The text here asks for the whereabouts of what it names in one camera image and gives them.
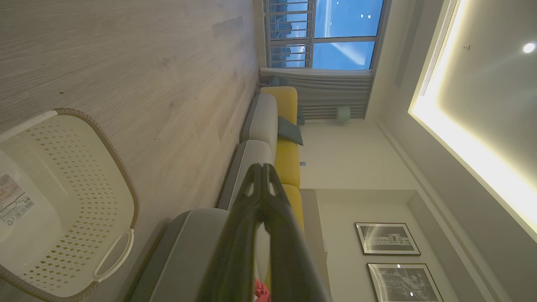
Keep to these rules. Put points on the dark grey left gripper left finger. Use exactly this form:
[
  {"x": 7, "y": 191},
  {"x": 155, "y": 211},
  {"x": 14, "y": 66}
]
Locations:
[{"x": 233, "y": 251}]

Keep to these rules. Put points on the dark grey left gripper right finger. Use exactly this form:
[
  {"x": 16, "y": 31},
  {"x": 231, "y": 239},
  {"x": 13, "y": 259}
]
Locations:
[{"x": 289, "y": 260}]

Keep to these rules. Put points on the red cloth garment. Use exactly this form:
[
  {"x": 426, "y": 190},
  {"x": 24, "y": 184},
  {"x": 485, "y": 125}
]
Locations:
[{"x": 261, "y": 291}]

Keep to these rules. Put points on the beige perforated laundry basket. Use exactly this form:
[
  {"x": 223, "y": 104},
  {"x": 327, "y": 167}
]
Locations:
[{"x": 71, "y": 201}]

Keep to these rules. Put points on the black framed picture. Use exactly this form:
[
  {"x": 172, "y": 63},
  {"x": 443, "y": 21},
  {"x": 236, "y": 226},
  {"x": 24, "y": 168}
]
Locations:
[
  {"x": 388, "y": 239},
  {"x": 402, "y": 283}
]

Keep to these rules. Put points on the large teal cushion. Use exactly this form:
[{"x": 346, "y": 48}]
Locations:
[{"x": 290, "y": 131}]

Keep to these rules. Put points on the yellow and grey sofa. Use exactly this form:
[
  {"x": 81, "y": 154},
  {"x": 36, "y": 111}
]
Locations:
[{"x": 264, "y": 121}]

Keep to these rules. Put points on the small teal cushion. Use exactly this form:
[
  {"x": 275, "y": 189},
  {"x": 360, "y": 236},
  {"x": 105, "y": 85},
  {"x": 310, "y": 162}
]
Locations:
[{"x": 300, "y": 116}]

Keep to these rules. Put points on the pale green lamp shade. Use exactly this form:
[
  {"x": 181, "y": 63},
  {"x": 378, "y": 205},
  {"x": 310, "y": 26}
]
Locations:
[{"x": 343, "y": 114}]

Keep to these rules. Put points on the grey pleated curtain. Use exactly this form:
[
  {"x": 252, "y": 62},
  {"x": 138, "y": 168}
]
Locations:
[{"x": 327, "y": 92}]

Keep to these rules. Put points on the white barcode label sticker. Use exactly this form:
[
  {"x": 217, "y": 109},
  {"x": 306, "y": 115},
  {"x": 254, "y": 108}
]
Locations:
[{"x": 14, "y": 201}]

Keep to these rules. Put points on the white balcony railing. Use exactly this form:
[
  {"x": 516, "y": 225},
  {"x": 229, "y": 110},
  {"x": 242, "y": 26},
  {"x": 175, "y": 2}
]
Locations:
[{"x": 291, "y": 33}]

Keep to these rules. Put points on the round ceiling spotlight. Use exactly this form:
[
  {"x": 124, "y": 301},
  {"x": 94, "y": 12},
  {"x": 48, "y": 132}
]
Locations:
[{"x": 529, "y": 47}]

